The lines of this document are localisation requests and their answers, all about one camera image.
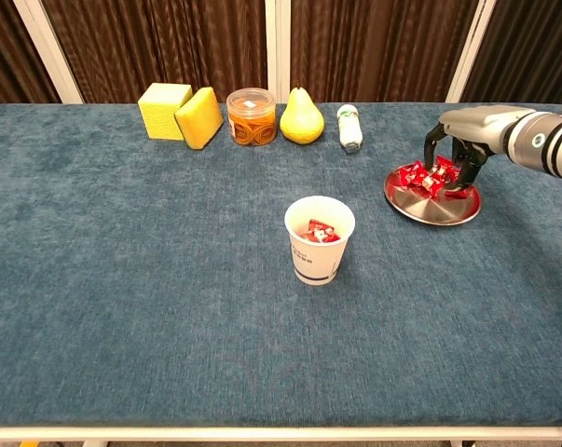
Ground yellow pear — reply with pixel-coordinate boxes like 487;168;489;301
279;83;326;144

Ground small white bottle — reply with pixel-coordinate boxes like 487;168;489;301
336;103;364;155

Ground brown fabric partition panel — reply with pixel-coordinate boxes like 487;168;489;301
277;0;496;104
0;0;84;111
447;0;562;111
14;0;279;104

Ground yellow rounded sponge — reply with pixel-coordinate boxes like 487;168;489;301
173;86;225;151

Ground clear jar orange contents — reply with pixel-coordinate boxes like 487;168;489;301
226;87;279;147

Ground blue table cloth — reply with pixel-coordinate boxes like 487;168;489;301
0;102;562;427

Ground round metal plate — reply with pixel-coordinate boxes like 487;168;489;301
383;160;483;227

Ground white paper cup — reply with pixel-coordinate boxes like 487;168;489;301
283;195;357;287

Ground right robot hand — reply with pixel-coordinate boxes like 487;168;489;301
423;104;519;195

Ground white table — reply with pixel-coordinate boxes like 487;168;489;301
0;426;562;447

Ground yellow sponge cube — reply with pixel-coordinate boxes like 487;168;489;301
137;82;194;141

